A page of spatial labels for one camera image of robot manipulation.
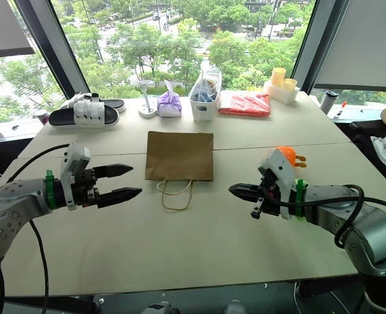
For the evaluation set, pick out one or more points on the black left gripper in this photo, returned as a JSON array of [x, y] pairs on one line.
[[85, 189]]

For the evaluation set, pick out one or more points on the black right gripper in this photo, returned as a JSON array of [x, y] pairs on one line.
[[273, 199]]

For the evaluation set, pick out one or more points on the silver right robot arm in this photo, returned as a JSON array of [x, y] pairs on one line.
[[360, 222]]

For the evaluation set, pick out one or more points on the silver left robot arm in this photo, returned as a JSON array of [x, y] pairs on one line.
[[10, 209]]

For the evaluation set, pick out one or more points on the brown paper bag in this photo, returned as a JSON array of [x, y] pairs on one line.
[[180, 157]]

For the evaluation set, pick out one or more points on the clear plastic bag bundle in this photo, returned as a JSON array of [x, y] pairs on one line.
[[206, 86]]

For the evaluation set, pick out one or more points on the green right wrist clamp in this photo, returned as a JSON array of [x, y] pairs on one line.
[[300, 199]]

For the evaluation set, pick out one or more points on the green wrist clamp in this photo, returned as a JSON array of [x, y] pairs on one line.
[[300, 199], [50, 193]]

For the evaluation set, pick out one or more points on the orange toy object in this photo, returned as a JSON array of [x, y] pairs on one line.
[[292, 153]]

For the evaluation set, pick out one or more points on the green left wrist clamp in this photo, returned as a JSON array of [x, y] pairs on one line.
[[50, 193]]

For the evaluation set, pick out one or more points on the black and white sandal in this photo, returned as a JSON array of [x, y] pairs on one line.
[[114, 104], [88, 116]]

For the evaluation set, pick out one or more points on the white stand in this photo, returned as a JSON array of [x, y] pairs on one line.
[[146, 104]]

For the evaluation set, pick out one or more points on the purple tied pouch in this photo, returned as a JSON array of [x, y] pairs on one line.
[[169, 104]]

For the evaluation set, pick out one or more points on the red plastic packet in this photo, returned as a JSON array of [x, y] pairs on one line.
[[245, 104]]

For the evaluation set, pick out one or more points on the white cup with red print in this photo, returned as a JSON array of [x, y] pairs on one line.
[[43, 117]]

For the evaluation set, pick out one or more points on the white storage basket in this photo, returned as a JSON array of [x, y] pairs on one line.
[[204, 110]]

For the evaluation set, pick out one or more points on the short yellow cup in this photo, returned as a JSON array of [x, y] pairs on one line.
[[290, 85]]

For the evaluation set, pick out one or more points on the grey tumbler with black lid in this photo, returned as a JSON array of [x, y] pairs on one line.
[[328, 103]]

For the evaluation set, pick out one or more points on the white glue bottle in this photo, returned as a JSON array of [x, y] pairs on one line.
[[341, 110]]

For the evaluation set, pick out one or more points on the tall yellow cup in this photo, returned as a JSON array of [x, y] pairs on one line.
[[278, 76]]

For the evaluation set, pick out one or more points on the dark rounded shape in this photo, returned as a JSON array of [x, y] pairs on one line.
[[160, 308]]

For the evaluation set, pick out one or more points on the dark window pillar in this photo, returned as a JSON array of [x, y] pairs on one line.
[[314, 42], [55, 49]]

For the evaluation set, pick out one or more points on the grey roller blind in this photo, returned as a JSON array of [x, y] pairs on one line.
[[3, 26], [366, 42]]

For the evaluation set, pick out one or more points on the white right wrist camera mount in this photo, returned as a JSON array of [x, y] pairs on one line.
[[284, 170]]

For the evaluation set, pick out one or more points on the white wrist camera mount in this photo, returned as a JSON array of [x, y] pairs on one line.
[[284, 170], [77, 157]]

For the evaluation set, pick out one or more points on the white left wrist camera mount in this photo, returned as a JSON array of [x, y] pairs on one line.
[[77, 157]]

